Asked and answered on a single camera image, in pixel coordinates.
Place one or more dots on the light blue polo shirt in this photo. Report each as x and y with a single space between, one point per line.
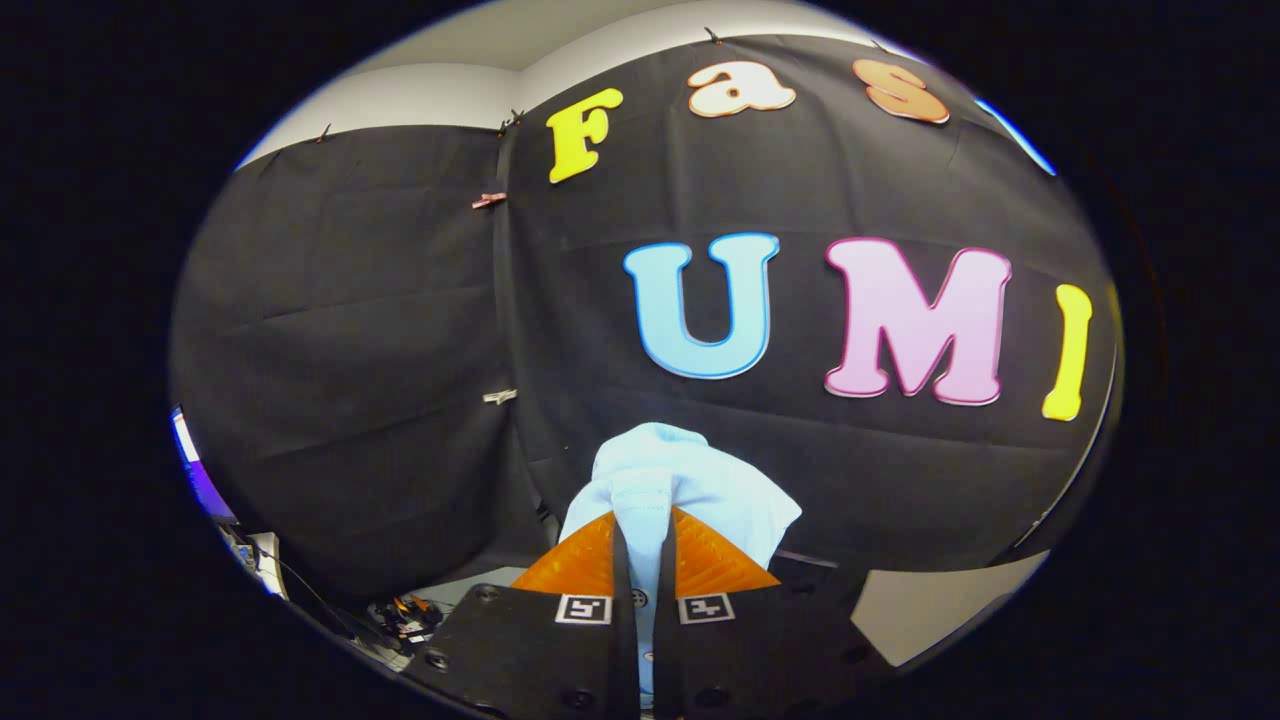
690 480

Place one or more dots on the pink clip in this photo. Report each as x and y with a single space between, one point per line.
488 200

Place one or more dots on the white clip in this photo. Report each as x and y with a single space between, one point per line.
499 397

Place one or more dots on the black backdrop cloth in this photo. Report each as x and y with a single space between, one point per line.
400 330

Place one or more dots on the computer monitor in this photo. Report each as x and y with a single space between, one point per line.
198 470

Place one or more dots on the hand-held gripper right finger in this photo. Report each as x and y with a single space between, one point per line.
750 660

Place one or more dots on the white box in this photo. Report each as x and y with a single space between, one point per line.
266 562

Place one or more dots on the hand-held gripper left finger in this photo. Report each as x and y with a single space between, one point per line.
540 660

